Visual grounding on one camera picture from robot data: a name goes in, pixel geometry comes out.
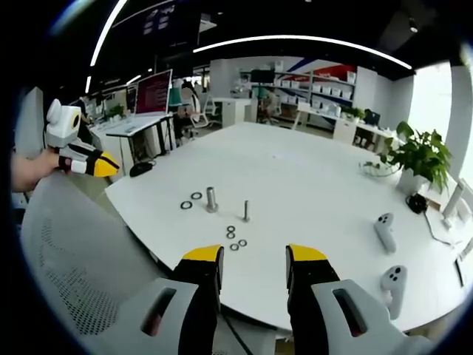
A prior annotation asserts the black screen on stand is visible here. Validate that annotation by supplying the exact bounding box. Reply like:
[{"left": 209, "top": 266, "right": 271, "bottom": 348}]
[{"left": 251, "top": 69, "right": 276, "bottom": 84}]

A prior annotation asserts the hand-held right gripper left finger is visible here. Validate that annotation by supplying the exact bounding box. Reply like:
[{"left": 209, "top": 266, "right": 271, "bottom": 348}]
[{"left": 121, "top": 243, "right": 225, "bottom": 355}]

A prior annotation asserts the long ceiling light strip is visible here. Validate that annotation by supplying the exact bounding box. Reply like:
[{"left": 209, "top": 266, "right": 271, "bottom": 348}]
[{"left": 191, "top": 35, "right": 414, "bottom": 70}]

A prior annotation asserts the small computer monitor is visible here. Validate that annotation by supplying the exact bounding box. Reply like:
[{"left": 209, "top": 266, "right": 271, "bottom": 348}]
[{"left": 126, "top": 84, "right": 139, "bottom": 113}]

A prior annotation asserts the white upright stand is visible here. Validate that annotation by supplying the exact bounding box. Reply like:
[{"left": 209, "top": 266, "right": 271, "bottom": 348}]
[{"left": 440, "top": 177, "right": 471, "bottom": 230}]

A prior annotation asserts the white low cabinet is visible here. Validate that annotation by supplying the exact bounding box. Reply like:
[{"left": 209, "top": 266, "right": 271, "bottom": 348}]
[{"left": 220, "top": 99, "right": 247, "bottom": 125}]

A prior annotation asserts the green potted plant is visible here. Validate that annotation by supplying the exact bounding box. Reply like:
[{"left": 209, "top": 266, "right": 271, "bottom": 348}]
[{"left": 358, "top": 121, "right": 453, "bottom": 196}]

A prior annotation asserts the white standing desk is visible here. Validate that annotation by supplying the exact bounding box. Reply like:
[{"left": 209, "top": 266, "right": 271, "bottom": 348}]
[{"left": 105, "top": 112, "right": 177, "bottom": 169}]

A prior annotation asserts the black computer mouse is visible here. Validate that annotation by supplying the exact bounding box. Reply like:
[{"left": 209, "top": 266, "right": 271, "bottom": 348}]
[{"left": 129, "top": 161, "right": 154, "bottom": 178}]

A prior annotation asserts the white office chair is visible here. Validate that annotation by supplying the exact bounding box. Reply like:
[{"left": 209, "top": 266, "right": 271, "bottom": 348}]
[{"left": 190, "top": 94, "right": 222, "bottom": 130}]

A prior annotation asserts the shelf of white bins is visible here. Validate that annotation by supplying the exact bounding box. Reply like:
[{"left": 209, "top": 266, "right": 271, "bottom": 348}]
[{"left": 275, "top": 68, "right": 358, "bottom": 114}]

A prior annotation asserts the grey table cable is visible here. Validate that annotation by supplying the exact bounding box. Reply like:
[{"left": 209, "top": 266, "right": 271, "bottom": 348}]
[{"left": 423, "top": 211, "right": 465, "bottom": 247}]

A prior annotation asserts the large computer monitor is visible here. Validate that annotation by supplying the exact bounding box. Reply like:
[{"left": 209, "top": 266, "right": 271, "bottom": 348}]
[{"left": 133, "top": 68, "right": 174, "bottom": 116}]

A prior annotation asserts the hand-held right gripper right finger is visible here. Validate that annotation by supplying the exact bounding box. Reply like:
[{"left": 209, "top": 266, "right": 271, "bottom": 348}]
[{"left": 285, "top": 243, "right": 433, "bottom": 355}]

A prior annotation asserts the curved ceiling light strip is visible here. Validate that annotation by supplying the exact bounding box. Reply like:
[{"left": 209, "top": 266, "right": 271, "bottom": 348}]
[{"left": 89, "top": 0, "right": 129, "bottom": 68}]

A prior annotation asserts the white handheld controller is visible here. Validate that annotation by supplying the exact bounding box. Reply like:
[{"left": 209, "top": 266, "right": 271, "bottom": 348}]
[
  {"left": 373, "top": 212, "right": 398, "bottom": 254},
  {"left": 380, "top": 265, "right": 409, "bottom": 321}
]

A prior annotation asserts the grey mesh office chair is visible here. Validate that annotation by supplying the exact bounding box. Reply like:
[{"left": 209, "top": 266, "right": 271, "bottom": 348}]
[{"left": 18, "top": 172, "right": 180, "bottom": 355}]

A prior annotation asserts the thick metal threaded stud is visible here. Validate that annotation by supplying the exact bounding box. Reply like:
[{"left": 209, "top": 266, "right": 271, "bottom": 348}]
[{"left": 205, "top": 186, "right": 220, "bottom": 214}]

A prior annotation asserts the person's left hand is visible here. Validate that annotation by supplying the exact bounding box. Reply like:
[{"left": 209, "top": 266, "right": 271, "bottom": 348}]
[{"left": 10, "top": 149, "right": 62, "bottom": 193}]

